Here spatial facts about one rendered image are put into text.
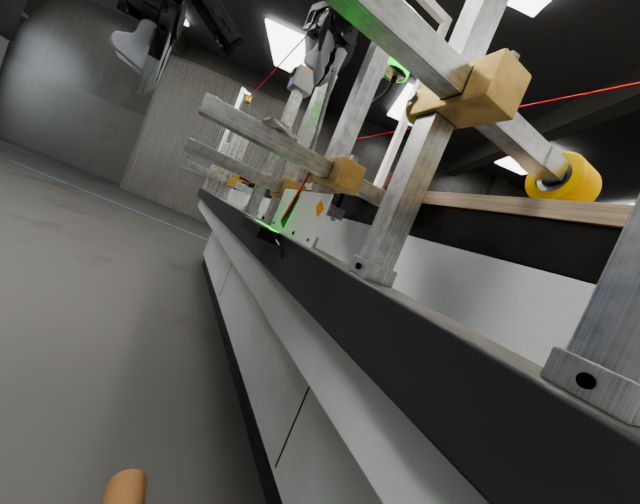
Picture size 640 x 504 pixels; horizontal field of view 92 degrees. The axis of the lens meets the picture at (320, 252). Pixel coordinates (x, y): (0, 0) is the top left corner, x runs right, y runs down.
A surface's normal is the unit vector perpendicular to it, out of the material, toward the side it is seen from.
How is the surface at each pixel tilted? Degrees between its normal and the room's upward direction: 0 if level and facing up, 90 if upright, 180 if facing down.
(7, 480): 0
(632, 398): 90
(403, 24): 90
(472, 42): 90
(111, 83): 90
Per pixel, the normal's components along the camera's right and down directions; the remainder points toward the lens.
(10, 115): 0.04, 0.07
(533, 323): -0.83, -0.32
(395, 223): 0.41, 0.22
